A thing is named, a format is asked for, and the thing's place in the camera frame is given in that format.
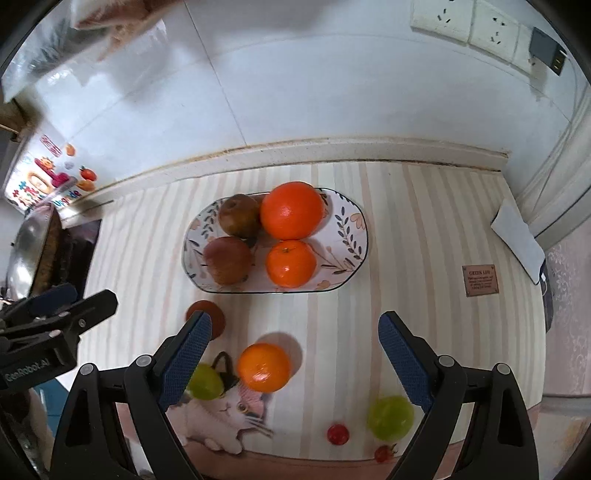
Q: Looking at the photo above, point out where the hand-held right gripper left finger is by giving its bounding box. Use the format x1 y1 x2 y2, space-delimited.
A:
50 310 214 480

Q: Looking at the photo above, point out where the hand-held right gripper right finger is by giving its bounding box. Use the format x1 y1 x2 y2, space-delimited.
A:
378 311 540 480

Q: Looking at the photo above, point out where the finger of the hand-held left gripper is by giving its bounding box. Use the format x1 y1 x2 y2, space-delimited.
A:
0 282 78 320
25 289 119 344

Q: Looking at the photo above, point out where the medium orange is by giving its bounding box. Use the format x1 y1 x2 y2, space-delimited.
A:
237 343 291 393

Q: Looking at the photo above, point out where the floral oval plate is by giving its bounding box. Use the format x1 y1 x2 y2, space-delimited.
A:
181 187 369 295

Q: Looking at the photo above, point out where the green lime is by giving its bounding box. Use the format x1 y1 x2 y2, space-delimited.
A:
186 364 225 401
368 395 415 440

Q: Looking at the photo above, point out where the dark red plum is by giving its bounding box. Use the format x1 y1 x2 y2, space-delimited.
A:
185 300 225 340

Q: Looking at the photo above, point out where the metal wok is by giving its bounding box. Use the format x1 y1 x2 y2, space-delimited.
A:
6 211 63 297

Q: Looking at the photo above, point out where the black gas stove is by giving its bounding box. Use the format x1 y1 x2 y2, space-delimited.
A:
54 219 101 297

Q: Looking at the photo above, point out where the striped tablecloth with cat print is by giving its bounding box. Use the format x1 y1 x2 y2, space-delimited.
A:
83 161 548 463

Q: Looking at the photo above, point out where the reddish brown apple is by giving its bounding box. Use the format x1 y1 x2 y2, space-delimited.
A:
203 236 254 286

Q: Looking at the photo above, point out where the brown label patch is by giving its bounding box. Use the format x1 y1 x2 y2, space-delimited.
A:
462 264 499 297

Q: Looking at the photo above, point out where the colourful printed packet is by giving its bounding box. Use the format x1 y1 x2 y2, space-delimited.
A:
4 131 98 213

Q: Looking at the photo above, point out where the small mandarin orange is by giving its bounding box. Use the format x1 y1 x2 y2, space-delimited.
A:
266 239 318 289

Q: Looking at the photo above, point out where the brown pear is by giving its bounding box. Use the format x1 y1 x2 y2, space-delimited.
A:
218 194 263 239

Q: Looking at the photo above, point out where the white folded cloth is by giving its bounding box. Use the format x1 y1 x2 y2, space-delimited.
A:
490 198 546 285

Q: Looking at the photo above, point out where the large orange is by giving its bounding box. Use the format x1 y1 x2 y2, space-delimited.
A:
260 181 325 241

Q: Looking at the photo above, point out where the clear plastic bag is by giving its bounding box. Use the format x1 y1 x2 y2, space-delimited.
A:
0 0 185 103

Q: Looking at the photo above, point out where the black plug charger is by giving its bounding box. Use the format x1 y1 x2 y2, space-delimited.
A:
529 27 568 76

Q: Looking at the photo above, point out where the white wall socket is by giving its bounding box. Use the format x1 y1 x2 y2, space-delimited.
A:
467 0 532 65
411 0 476 45

